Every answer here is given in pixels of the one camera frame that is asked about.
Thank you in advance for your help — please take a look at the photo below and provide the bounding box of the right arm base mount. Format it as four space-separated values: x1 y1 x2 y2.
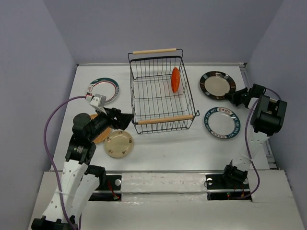
204 173 252 201

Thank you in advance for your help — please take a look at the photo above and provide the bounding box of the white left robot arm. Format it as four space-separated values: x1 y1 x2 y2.
31 108 134 230

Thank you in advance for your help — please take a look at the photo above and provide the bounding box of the black wire dish rack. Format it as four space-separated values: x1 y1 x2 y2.
128 48 200 134

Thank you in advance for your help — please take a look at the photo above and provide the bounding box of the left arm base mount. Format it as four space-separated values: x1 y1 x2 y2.
89 174 122 202

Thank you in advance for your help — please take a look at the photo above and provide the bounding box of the beige floral plate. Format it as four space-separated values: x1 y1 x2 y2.
104 130 134 159

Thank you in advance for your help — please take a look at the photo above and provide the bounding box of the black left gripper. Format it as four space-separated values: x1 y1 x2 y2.
88 105 134 141

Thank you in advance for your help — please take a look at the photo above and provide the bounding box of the orange plate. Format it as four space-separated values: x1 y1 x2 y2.
171 67 180 93

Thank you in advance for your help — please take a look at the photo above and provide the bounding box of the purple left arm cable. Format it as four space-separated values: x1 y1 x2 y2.
44 95 87 228

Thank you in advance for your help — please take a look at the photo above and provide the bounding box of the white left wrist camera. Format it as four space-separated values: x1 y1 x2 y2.
86 94 106 114

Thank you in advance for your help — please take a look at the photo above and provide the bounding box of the black rimmed silver plate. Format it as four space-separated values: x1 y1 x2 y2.
200 71 236 101

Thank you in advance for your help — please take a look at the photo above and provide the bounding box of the woven tan plate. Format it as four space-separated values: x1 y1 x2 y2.
94 127 112 144

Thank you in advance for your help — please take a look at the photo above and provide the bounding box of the white plate teal red rim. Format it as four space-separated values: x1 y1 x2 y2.
86 78 119 104

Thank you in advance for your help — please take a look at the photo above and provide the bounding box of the white plate teal lettered rim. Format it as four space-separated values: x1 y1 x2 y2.
203 107 241 139

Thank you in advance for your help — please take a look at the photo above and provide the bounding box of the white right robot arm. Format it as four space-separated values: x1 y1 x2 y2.
221 84 287 188

